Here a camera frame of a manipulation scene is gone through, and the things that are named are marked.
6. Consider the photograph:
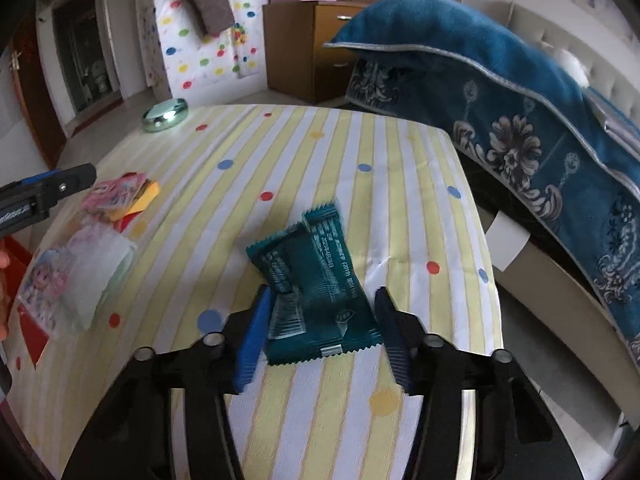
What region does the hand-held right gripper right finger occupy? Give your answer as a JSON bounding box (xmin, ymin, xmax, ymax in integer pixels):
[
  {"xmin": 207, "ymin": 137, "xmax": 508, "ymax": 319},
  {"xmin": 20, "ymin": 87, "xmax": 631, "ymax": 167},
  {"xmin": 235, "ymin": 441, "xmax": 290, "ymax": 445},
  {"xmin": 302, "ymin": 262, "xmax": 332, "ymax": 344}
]
[{"xmin": 374, "ymin": 286, "xmax": 583, "ymax": 480}]

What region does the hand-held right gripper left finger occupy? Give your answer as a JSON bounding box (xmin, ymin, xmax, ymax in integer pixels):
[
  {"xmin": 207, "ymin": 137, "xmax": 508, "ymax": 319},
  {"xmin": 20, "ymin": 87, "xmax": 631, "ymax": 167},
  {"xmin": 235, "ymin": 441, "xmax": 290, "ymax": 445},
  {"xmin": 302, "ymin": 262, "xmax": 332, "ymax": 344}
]
[{"xmin": 60, "ymin": 285, "xmax": 273, "ymax": 480}]

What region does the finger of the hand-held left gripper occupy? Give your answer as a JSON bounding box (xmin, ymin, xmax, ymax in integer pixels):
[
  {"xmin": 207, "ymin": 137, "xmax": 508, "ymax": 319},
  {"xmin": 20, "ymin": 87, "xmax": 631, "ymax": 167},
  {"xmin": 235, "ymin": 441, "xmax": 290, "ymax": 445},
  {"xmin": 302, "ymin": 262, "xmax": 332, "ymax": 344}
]
[{"xmin": 0, "ymin": 162, "xmax": 97, "ymax": 219}]

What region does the teal snack wrapper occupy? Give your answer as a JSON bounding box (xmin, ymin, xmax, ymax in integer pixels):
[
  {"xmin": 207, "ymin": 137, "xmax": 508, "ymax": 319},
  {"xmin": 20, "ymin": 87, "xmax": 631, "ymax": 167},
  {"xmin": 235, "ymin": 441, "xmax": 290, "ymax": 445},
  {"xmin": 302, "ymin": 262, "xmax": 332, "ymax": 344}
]
[{"xmin": 246, "ymin": 201, "xmax": 385, "ymax": 366}]

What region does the person's left hand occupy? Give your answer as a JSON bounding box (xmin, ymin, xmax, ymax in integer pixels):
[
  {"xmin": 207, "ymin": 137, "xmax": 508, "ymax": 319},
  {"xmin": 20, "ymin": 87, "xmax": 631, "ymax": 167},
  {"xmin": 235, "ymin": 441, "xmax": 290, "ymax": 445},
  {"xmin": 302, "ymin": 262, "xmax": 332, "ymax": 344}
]
[{"xmin": 0, "ymin": 249, "xmax": 11, "ymax": 342}]

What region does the pink cartoon packet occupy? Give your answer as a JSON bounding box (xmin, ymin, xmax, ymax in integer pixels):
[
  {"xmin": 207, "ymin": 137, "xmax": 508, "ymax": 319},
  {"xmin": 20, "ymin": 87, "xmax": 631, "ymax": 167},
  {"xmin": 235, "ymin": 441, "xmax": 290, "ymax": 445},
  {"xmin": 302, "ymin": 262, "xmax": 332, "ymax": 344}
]
[{"xmin": 80, "ymin": 172, "xmax": 149, "ymax": 219}]

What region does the cartoon printed packet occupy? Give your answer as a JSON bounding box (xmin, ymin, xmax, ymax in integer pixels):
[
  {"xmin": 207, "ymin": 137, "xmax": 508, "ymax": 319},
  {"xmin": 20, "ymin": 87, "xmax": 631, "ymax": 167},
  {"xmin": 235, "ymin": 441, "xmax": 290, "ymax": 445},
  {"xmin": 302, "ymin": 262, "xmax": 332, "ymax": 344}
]
[{"xmin": 15, "ymin": 246, "xmax": 77, "ymax": 333}]

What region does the brown wooden door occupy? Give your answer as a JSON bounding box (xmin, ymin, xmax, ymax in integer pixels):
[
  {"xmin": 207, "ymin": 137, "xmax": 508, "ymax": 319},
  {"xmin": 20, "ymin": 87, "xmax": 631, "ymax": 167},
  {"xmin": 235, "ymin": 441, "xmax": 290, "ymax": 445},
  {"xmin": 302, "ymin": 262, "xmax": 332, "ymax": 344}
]
[{"xmin": 9, "ymin": 10, "xmax": 57, "ymax": 171}]

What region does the orange paper piece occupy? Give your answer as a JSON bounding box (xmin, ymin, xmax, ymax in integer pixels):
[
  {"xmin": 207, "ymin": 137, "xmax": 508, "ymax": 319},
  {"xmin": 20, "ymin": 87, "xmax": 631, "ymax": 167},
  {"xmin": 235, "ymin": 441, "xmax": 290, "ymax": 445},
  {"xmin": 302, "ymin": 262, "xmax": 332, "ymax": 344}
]
[{"xmin": 112, "ymin": 180, "xmax": 161, "ymax": 222}]

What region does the white translucent bag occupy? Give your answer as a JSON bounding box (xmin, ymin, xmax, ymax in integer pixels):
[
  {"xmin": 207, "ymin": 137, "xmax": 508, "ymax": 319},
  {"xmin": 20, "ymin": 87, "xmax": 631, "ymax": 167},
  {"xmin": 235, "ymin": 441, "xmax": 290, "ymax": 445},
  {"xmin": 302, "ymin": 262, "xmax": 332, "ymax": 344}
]
[{"xmin": 62, "ymin": 222, "xmax": 139, "ymax": 333}]

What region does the red paper box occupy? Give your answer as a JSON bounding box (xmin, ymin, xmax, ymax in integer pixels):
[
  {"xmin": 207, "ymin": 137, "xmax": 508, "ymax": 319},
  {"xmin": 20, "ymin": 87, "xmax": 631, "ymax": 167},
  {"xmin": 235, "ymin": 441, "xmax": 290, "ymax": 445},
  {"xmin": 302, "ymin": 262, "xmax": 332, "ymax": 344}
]
[{"xmin": 0, "ymin": 237, "xmax": 52, "ymax": 366}]

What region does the dotted white sheet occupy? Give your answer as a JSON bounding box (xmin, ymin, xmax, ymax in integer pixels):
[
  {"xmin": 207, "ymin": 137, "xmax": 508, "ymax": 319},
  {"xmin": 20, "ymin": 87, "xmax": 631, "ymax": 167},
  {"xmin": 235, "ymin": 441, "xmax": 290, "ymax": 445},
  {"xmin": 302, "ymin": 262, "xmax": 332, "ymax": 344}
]
[{"xmin": 135, "ymin": 0, "xmax": 268, "ymax": 101}]

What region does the striped dotted tablecloth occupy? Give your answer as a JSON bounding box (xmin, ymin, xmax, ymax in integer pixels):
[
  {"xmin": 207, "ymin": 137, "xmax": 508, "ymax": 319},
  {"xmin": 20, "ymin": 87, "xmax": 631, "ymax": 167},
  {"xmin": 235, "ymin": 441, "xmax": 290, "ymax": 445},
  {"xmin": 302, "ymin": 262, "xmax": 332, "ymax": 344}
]
[{"xmin": 0, "ymin": 104, "xmax": 503, "ymax": 480}]

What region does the wooden drawer cabinet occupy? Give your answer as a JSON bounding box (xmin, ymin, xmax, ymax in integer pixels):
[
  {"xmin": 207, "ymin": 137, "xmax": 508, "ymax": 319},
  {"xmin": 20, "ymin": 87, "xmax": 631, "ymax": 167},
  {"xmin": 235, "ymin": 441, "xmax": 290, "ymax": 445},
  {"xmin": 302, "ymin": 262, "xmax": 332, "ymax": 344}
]
[{"xmin": 262, "ymin": 0, "xmax": 371, "ymax": 105}]

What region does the blue floral blanket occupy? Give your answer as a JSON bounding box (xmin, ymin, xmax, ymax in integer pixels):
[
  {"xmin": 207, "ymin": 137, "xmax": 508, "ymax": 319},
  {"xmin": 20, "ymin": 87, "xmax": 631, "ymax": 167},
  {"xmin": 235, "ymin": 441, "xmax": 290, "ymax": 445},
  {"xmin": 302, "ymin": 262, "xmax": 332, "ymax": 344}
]
[{"xmin": 324, "ymin": 0, "xmax": 640, "ymax": 356}]

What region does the white pillow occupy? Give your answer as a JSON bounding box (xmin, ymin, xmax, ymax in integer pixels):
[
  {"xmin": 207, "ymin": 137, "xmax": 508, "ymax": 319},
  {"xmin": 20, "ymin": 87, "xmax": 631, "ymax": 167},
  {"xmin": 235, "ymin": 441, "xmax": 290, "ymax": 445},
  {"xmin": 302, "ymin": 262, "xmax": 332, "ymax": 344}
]
[{"xmin": 550, "ymin": 47, "xmax": 592, "ymax": 86}]

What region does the beige padded headboard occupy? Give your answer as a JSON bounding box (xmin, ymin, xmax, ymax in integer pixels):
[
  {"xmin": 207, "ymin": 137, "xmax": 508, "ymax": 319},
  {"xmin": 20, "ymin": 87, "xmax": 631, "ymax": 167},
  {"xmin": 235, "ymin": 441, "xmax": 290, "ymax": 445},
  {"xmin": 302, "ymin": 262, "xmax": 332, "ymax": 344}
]
[{"xmin": 505, "ymin": 2, "xmax": 640, "ymax": 116}]

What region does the white bed frame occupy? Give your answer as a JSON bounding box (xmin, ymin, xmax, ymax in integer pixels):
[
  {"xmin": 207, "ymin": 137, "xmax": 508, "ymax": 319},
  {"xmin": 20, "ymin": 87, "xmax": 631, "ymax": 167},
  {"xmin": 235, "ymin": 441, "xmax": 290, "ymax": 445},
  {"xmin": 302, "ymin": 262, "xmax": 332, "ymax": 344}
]
[{"xmin": 482, "ymin": 210, "xmax": 640, "ymax": 361}]

